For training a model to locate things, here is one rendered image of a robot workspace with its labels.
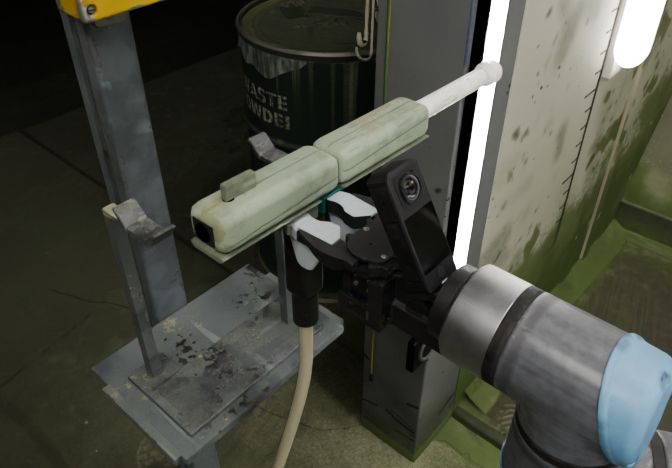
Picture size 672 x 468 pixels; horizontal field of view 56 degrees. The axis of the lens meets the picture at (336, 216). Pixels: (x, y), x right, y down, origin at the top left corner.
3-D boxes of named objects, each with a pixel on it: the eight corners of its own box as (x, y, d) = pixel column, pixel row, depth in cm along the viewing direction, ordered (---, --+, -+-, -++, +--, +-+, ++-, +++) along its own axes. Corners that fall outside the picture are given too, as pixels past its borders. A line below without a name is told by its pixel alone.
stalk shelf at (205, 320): (248, 269, 112) (247, 263, 111) (344, 332, 100) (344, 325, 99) (92, 374, 93) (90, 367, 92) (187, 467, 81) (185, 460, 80)
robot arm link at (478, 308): (490, 327, 47) (549, 262, 53) (435, 296, 50) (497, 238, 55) (474, 400, 53) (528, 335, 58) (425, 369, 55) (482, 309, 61)
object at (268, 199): (240, 393, 64) (216, 208, 51) (210, 368, 67) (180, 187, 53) (487, 197, 94) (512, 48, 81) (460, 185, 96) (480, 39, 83)
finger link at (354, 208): (300, 227, 69) (357, 270, 64) (298, 183, 66) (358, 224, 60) (322, 216, 71) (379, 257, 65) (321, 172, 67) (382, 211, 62)
